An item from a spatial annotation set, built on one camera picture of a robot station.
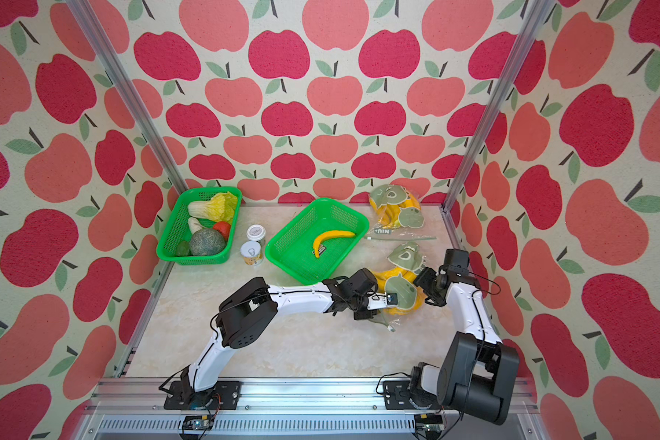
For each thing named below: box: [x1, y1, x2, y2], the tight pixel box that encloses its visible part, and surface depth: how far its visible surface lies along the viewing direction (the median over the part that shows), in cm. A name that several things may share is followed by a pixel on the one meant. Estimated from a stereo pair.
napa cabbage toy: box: [187, 191, 238, 224], surface depth 113 cm
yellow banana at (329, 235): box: [312, 230, 357, 259], surface depth 110 cm
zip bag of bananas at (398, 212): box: [363, 184, 438, 241], surface depth 109 cm
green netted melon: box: [188, 228, 226, 256], surface depth 98 cm
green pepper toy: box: [176, 240, 194, 257], surface depth 103 cm
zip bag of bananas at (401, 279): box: [374, 242, 428, 316], surface depth 89 cm
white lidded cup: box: [246, 223, 267, 251], surface depth 104 cm
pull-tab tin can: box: [240, 240, 262, 266], surface depth 102 cm
